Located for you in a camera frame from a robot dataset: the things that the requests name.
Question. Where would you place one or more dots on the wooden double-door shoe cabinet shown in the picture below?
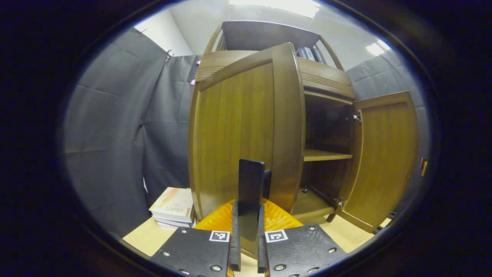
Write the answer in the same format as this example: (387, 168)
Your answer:
(261, 34)

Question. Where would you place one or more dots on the small ceiling light panel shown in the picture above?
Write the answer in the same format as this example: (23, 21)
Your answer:
(376, 48)

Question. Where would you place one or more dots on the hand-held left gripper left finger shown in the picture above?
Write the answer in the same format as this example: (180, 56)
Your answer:
(235, 246)

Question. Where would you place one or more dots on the black backdrop cloth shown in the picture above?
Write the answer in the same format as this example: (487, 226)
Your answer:
(111, 134)

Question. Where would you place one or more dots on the dark blue book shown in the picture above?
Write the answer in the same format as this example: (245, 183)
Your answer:
(319, 54)
(301, 53)

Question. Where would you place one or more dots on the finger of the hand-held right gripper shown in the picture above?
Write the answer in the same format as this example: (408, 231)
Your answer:
(423, 168)

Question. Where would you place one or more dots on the wooden inner cabinet shelf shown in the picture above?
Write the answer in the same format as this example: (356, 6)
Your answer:
(323, 155)

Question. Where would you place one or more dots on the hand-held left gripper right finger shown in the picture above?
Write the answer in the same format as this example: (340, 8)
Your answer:
(261, 250)

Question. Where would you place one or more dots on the small black bracket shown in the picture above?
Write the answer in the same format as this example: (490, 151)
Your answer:
(379, 230)

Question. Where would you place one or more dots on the grey book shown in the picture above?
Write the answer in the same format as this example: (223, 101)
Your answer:
(309, 54)

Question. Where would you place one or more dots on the wooden cabinet drawer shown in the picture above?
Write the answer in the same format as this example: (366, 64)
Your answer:
(326, 79)

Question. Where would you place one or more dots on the large ceiling light panel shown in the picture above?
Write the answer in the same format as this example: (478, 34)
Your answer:
(284, 5)

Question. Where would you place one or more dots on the white paperback book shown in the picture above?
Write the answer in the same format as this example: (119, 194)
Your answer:
(173, 224)

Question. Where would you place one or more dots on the wooden shoe cabinet door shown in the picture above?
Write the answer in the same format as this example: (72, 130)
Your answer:
(234, 134)
(384, 154)

